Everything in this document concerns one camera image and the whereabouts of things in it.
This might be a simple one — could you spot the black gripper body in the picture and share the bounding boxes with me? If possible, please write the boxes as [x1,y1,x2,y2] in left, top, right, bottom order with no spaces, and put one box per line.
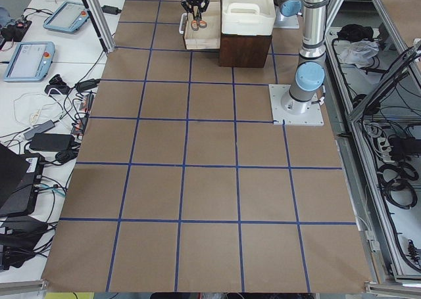
[180,0,210,16]

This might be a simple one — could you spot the white drawer handle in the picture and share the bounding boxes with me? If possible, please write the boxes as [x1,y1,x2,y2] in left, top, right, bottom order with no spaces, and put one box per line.
[178,13,187,35]

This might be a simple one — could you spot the orange grey scissors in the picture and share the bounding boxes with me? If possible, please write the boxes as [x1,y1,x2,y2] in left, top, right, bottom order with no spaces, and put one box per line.
[190,16,207,31]

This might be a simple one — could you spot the light wooden drawer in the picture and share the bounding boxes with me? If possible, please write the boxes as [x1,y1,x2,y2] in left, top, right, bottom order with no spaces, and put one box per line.
[180,2,221,50]

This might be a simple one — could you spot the dark wooden drawer cabinet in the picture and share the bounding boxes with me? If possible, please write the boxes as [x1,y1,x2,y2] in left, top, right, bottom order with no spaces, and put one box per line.
[218,34,272,68]

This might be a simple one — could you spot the cream plastic tray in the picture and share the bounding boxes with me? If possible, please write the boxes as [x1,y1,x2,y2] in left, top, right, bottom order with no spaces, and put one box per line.
[221,0,276,35]

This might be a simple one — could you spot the upper teach pendant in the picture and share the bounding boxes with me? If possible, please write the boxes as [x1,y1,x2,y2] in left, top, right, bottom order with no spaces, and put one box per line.
[43,1,89,34]

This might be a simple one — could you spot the teach pendant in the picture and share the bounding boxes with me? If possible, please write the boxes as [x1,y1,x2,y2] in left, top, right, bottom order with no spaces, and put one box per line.
[43,1,89,34]
[3,41,55,82]

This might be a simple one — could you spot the lower teach pendant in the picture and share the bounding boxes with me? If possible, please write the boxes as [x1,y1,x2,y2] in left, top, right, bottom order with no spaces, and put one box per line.
[3,41,55,82]

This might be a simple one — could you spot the black power adapter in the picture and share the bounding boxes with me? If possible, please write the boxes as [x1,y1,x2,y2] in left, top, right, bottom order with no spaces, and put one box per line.
[29,133,77,152]

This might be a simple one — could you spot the aluminium frame post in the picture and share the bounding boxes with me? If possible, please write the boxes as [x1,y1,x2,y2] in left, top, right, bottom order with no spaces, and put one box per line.
[82,0,115,54]

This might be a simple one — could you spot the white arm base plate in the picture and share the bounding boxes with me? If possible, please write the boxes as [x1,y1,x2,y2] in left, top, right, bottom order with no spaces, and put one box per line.
[268,84,324,126]

